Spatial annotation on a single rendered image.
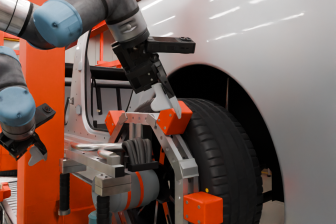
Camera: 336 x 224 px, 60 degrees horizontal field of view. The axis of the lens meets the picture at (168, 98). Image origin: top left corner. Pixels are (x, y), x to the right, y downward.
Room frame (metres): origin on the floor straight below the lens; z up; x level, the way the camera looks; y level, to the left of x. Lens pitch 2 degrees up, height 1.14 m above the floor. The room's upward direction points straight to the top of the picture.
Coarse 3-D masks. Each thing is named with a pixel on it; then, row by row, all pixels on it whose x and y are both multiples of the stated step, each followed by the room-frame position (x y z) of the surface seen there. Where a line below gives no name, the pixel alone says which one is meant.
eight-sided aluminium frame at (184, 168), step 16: (128, 112) 1.15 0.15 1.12; (128, 128) 1.21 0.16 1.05; (160, 128) 0.95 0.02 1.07; (160, 144) 0.95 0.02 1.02; (176, 144) 0.95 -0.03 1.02; (176, 160) 0.88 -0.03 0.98; (192, 160) 0.90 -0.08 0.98; (176, 176) 0.88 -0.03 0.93; (192, 176) 0.88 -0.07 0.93; (176, 192) 0.88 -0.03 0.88; (192, 192) 0.89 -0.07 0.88; (176, 208) 0.88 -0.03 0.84
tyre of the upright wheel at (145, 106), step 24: (192, 120) 0.97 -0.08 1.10; (216, 120) 1.01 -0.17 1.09; (192, 144) 0.95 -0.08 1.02; (216, 144) 0.93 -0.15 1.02; (240, 144) 0.99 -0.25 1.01; (216, 168) 0.89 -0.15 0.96; (240, 168) 0.94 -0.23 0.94; (216, 192) 0.87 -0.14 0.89; (240, 192) 0.93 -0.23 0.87; (240, 216) 0.93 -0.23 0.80
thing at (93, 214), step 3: (90, 213) 1.11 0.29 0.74; (93, 213) 1.11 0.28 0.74; (111, 213) 1.13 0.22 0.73; (90, 216) 1.09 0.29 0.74; (93, 216) 1.09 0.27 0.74; (111, 216) 1.12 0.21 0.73; (90, 219) 1.09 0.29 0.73; (93, 219) 1.08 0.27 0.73; (111, 219) 1.13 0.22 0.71; (90, 222) 1.09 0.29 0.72; (93, 222) 1.08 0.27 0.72; (111, 222) 1.12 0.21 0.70
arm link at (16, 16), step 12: (0, 0) 0.52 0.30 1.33; (12, 0) 0.53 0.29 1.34; (24, 0) 0.56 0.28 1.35; (0, 12) 0.52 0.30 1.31; (12, 12) 0.53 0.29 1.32; (24, 12) 0.54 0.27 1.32; (0, 24) 0.54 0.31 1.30; (12, 24) 0.54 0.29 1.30; (24, 24) 0.55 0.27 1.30; (24, 36) 0.57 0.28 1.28; (36, 36) 0.57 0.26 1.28; (36, 48) 0.64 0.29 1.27; (48, 48) 0.63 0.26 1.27
